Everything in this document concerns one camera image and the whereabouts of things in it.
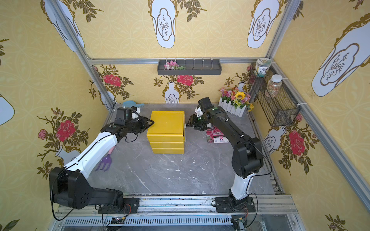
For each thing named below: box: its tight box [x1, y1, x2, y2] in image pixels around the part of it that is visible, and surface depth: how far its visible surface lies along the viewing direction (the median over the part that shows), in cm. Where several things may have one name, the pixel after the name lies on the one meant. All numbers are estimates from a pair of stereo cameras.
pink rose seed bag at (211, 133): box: [205, 126, 225, 143], surface depth 103 cm
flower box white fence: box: [218, 86, 255, 118], surface depth 106 cm
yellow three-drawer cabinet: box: [146, 110, 186, 154], surface depth 84 cm
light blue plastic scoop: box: [122, 100, 146, 108], surface depth 124 cm
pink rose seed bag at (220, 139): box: [213, 135, 230, 144], surface depth 100 cm
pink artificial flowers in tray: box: [163, 60, 184, 70], surface depth 89 cm
